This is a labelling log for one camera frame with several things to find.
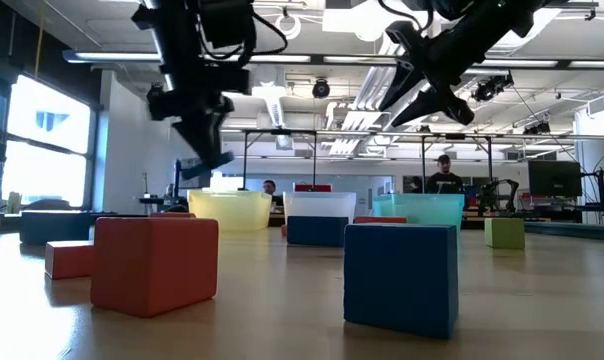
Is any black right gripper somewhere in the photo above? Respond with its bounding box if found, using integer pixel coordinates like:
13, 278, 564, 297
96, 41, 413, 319
379, 29, 483, 127

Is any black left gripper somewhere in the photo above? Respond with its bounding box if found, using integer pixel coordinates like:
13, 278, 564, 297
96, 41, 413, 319
149, 64, 251, 180

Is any red cube block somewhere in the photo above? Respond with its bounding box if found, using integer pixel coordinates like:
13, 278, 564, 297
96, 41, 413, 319
90, 216, 220, 319

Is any red arch block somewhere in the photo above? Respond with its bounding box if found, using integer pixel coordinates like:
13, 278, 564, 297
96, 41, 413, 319
354, 215, 408, 225

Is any blue arch block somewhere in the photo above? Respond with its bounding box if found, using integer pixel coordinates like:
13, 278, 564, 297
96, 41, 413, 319
286, 215, 350, 247

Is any small green rectangular block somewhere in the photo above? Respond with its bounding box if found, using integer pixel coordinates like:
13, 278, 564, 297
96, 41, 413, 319
484, 217, 526, 250

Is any long dark blue block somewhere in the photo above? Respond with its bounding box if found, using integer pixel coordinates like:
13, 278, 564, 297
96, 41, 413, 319
19, 210, 93, 246

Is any long red rectangular block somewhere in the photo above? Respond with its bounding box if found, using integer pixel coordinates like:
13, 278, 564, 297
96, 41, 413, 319
45, 240, 96, 280

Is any blue cube block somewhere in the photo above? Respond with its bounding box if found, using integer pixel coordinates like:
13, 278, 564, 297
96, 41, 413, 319
343, 223, 459, 340

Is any black computer monitor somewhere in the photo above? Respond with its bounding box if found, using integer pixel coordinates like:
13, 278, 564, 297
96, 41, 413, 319
174, 158, 214, 190
527, 159, 583, 199

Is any translucent yellow plastic bin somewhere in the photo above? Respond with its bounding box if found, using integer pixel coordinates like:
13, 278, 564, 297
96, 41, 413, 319
187, 188, 273, 232

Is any black track light cluster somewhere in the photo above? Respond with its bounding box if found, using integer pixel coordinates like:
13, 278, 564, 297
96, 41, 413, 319
471, 73, 515, 103
523, 119, 552, 136

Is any person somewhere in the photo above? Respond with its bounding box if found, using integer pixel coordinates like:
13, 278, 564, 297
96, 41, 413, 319
261, 178, 285, 207
425, 153, 464, 195

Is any long ceiling light strip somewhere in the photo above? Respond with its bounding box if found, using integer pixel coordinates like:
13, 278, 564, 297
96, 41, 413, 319
61, 48, 313, 65
324, 54, 604, 70

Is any red box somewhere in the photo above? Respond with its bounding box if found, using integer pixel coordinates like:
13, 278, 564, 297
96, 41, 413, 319
293, 183, 333, 194

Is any translucent teal plastic bin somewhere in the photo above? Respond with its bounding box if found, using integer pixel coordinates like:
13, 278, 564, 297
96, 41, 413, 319
372, 193, 466, 231

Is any translucent clear plastic bin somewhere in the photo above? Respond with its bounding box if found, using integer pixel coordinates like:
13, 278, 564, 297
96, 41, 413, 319
282, 191, 357, 236

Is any large bright window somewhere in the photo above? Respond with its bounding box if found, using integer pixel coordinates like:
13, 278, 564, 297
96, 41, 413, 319
0, 74, 94, 209

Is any black monitor stand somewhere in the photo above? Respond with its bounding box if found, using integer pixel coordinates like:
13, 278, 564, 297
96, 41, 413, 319
581, 168, 604, 221

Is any silver ventilation duct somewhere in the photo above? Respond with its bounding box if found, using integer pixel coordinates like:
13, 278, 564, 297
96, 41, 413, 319
326, 29, 433, 156

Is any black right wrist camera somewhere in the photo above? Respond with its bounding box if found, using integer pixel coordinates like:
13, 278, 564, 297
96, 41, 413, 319
384, 19, 426, 64

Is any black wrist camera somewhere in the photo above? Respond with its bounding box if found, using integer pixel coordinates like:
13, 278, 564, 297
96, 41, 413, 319
199, 0, 257, 54
384, 19, 426, 64

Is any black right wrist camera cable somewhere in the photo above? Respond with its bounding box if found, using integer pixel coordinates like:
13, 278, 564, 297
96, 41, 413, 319
377, 0, 436, 34

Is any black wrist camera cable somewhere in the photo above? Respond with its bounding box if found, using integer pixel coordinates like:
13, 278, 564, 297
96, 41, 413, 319
196, 9, 289, 64
377, 0, 436, 34

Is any black metal frame stand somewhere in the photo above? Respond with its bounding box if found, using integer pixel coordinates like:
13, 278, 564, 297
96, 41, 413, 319
420, 132, 494, 194
241, 128, 318, 192

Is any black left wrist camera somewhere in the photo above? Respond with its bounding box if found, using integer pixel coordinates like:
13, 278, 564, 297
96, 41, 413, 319
199, 0, 257, 54

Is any black left wrist camera cable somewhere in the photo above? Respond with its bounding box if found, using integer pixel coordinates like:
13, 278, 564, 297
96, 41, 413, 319
196, 9, 289, 64

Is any white coiled cable ring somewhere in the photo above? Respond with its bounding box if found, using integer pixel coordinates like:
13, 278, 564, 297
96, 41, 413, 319
274, 13, 302, 41

